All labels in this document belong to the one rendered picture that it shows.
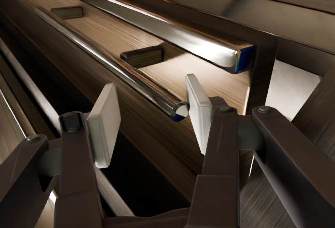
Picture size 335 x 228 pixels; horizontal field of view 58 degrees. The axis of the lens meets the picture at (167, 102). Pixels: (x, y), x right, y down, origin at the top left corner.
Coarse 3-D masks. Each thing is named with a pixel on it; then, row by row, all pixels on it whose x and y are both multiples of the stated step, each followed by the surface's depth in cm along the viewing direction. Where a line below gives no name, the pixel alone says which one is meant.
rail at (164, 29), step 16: (80, 0) 38; (96, 0) 34; (112, 0) 31; (128, 0) 30; (128, 16) 29; (144, 16) 27; (160, 16) 25; (176, 16) 26; (160, 32) 26; (176, 32) 24; (192, 32) 22; (208, 32) 22; (192, 48) 23; (208, 48) 21; (224, 48) 20; (240, 48) 19; (224, 64) 20; (240, 64) 20
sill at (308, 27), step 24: (168, 0) 45; (192, 0) 42; (216, 0) 39; (240, 0) 37; (264, 0) 35; (240, 24) 35; (264, 24) 33; (288, 24) 31; (312, 24) 30; (288, 48) 32; (312, 48) 29
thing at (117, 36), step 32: (0, 0) 98; (32, 0) 65; (64, 0) 49; (160, 0) 31; (32, 32) 73; (96, 32) 42; (128, 32) 34; (224, 32) 22; (256, 32) 22; (64, 64) 59; (96, 64) 45; (160, 64) 31; (192, 64) 26; (256, 64) 21; (96, 96) 49; (128, 96) 39; (224, 96) 24; (256, 96) 23; (128, 128) 42; (160, 128) 34; (192, 128) 29; (160, 160) 37; (192, 160) 31; (192, 192) 32
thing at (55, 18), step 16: (48, 16) 39; (64, 16) 42; (80, 16) 44; (64, 32) 35; (80, 32) 33; (80, 48) 32; (96, 48) 29; (144, 48) 29; (160, 48) 29; (112, 64) 26; (128, 64) 26; (144, 64) 29; (128, 80) 24; (144, 80) 23; (144, 96) 23; (160, 96) 22; (176, 96) 21; (176, 112) 20
